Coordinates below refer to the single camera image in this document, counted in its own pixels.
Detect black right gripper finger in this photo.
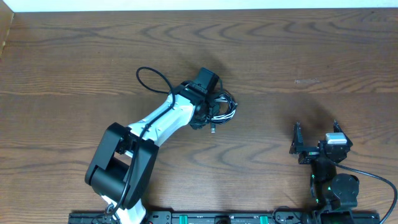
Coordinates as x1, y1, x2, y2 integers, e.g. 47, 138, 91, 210
333, 120, 343, 133
289, 122, 304, 154

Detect black USB cable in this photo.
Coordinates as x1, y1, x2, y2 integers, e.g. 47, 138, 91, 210
208, 79, 239, 134

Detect white USB cable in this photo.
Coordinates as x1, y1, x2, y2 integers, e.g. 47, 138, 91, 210
210, 95, 236, 122

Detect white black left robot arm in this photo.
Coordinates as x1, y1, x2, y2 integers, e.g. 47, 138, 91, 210
85, 81, 218, 223

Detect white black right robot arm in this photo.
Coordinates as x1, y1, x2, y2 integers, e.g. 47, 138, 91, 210
289, 121, 359, 224

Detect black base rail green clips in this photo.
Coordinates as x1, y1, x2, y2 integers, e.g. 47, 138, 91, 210
68, 210, 381, 224

